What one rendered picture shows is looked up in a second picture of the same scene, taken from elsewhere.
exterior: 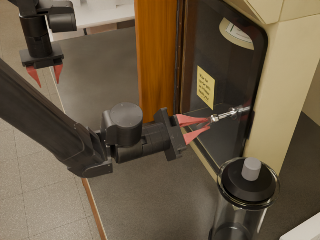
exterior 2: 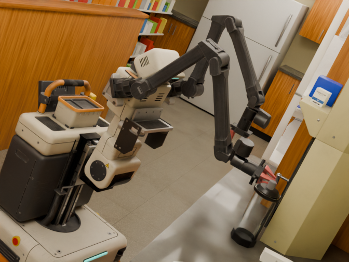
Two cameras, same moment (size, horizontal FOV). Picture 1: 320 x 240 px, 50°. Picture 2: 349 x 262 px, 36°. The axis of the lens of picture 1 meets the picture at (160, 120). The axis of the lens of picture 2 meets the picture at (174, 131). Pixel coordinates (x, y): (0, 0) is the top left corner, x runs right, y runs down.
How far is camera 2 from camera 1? 1.68 m
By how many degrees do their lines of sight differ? 40
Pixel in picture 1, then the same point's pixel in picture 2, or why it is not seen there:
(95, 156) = (226, 148)
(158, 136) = (252, 165)
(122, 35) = not seen: hidden behind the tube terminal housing
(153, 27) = (296, 149)
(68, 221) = not seen: outside the picture
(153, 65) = (285, 170)
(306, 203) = not seen: outside the picture
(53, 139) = (219, 127)
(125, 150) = (237, 158)
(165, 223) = (225, 217)
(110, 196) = (213, 197)
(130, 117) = (247, 143)
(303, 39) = (324, 155)
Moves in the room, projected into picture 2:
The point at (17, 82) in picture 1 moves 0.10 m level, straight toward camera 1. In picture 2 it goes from (226, 99) to (221, 103)
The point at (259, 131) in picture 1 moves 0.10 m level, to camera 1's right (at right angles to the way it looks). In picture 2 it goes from (292, 191) to (312, 206)
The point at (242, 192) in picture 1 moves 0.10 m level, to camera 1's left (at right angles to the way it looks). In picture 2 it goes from (260, 186) to (241, 171)
